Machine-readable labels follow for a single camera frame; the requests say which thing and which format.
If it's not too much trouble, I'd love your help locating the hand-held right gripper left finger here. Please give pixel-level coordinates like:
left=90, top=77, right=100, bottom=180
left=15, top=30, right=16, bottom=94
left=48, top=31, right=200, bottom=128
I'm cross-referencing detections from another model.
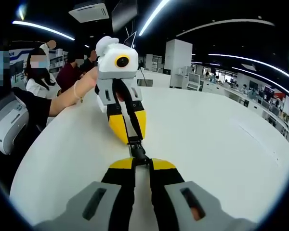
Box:
left=35, top=157, right=137, bottom=231

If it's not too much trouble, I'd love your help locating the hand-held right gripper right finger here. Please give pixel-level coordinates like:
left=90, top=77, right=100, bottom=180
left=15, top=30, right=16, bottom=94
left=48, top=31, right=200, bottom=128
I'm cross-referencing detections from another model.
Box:
left=149, top=157, right=256, bottom=231

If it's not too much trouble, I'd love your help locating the black socket plastic buckle part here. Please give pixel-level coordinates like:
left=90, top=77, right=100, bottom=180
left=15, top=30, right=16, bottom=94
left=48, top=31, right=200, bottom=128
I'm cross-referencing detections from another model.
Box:
left=131, top=148, right=150, bottom=167

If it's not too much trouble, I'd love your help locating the person's left hand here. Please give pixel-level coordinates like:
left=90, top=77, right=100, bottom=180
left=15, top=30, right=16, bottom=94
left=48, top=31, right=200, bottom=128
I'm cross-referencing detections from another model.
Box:
left=80, top=66, right=99, bottom=94

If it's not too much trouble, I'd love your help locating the hanging black monitor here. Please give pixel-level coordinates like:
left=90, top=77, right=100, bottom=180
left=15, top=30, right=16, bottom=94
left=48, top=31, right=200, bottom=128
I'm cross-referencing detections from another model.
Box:
left=111, top=0, right=138, bottom=33

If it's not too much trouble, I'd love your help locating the white ceiling air conditioner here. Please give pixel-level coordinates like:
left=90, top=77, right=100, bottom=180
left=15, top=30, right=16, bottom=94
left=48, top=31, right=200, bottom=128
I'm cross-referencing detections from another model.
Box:
left=68, top=3, right=110, bottom=24

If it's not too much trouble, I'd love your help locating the white kiosk machine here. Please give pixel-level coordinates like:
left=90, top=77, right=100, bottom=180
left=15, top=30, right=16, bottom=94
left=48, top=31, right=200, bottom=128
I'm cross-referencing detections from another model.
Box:
left=186, top=72, right=203, bottom=91

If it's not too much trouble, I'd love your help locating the row of white office desks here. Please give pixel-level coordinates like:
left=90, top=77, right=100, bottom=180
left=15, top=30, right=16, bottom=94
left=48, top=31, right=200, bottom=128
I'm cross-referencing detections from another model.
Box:
left=137, top=55, right=289, bottom=142

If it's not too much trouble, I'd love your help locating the white grey chest device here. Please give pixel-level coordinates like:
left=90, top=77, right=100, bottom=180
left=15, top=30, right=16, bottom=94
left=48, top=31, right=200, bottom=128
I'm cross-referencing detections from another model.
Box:
left=0, top=96, right=30, bottom=155

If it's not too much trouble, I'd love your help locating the thin bracelet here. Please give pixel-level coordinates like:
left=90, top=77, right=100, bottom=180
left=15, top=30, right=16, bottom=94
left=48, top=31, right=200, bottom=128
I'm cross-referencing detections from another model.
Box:
left=73, top=80, right=84, bottom=103

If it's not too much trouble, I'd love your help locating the blue white wall sign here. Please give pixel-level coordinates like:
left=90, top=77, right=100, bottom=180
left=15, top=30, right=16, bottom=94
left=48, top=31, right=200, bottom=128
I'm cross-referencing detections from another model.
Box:
left=8, top=49, right=29, bottom=66

